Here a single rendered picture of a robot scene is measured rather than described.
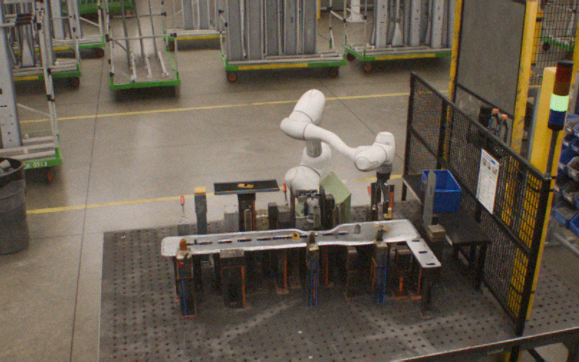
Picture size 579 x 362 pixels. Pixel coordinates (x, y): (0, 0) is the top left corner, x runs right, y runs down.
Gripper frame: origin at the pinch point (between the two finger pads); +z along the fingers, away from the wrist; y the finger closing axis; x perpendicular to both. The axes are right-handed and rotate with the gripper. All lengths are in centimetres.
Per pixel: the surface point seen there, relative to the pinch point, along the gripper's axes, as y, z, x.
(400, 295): 22.8, 42.8, 6.5
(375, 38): -751, 70, 207
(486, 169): 7, -20, 55
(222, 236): -6, 14, -85
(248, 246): 7, 14, -72
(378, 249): 24.6, 12.1, -8.0
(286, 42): -720, 65, 52
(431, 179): 0.5, -14.0, 26.7
